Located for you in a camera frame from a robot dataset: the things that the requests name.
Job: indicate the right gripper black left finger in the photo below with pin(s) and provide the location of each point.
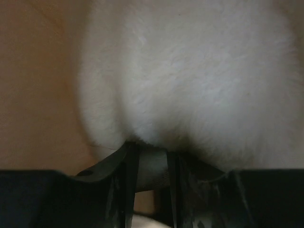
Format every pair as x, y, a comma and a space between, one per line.
101, 196

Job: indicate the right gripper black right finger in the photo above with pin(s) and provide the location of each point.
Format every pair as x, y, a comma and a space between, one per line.
204, 197

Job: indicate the beige fabric pet tent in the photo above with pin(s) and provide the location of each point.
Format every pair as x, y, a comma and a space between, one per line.
38, 116

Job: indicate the white fluffy cushion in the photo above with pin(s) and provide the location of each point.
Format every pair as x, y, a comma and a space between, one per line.
218, 78

